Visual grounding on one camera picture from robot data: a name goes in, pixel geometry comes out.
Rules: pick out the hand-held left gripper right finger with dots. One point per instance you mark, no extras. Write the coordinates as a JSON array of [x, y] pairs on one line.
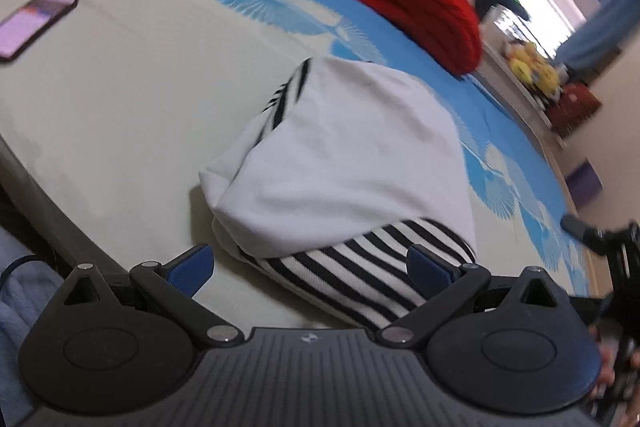
[[427, 269]]

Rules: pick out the yellow duck plush toy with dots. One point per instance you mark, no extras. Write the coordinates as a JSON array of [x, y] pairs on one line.
[[522, 62]]

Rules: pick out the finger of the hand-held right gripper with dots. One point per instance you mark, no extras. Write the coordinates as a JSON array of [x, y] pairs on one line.
[[582, 232]]

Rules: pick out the red cushion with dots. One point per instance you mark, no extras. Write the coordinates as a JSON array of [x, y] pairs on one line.
[[575, 107]]

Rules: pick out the black white striped hoodie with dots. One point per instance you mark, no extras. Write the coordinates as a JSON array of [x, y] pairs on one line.
[[350, 147]]

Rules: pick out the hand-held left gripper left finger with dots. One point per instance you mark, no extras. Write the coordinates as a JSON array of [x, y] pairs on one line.
[[192, 268]]

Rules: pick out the blue fleece garment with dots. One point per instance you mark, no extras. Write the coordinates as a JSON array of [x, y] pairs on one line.
[[20, 332]]

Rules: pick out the purple box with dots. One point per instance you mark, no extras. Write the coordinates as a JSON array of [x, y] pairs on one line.
[[585, 184]]

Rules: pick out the blue curtain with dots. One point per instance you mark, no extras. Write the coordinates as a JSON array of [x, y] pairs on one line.
[[605, 27]]

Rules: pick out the yellow bear plush toy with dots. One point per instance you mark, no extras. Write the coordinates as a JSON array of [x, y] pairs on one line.
[[550, 77]]

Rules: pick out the person's right hand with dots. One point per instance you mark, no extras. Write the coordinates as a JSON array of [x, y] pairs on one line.
[[606, 367]]

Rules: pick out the black smartphone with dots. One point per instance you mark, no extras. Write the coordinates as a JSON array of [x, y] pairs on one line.
[[35, 22]]

